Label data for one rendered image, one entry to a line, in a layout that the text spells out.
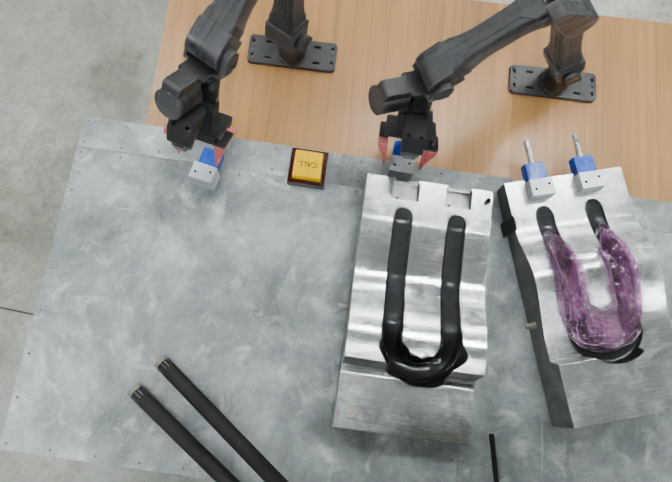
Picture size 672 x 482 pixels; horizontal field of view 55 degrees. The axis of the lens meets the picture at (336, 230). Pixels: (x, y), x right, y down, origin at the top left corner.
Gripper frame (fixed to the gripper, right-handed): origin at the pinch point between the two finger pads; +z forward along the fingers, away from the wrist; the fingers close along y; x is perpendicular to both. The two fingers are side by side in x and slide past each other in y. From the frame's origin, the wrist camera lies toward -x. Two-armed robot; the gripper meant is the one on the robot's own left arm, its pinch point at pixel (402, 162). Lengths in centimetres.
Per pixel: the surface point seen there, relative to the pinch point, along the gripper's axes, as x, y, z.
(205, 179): -10.4, -39.8, 5.0
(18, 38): 90, -135, 46
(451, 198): -6.8, 11.0, 1.9
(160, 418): -51, -38, 30
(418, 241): -17.4, 5.1, 5.3
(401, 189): -6.7, 0.5, 1.8
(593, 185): -1.3, 39.7, -3.5
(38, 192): 43, -112, 73
